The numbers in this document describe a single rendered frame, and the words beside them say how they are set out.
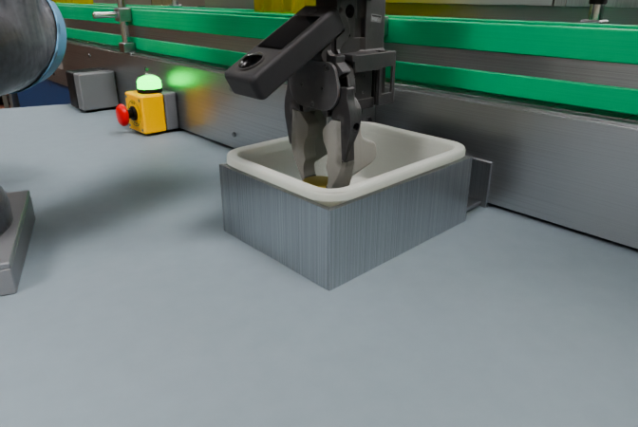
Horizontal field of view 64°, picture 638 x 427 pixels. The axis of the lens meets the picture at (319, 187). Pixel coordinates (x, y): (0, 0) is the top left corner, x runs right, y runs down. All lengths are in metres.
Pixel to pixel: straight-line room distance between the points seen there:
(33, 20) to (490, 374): 0.55
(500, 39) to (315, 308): 0.38
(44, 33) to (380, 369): 0.49
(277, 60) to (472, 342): 0.28
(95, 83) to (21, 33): 0.62
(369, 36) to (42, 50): 0.35
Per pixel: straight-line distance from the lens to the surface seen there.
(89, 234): 0.62
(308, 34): 0.47
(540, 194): 0.63
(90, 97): 1.24
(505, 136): 0.63
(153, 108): 0.99
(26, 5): 0.63
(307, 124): 0.53
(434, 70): 0.70
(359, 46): 0.52
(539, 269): 0.54
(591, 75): 0.61
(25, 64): 0.63
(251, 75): 0.44
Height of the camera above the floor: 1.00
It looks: 21 degrees down
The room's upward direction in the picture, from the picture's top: straight up
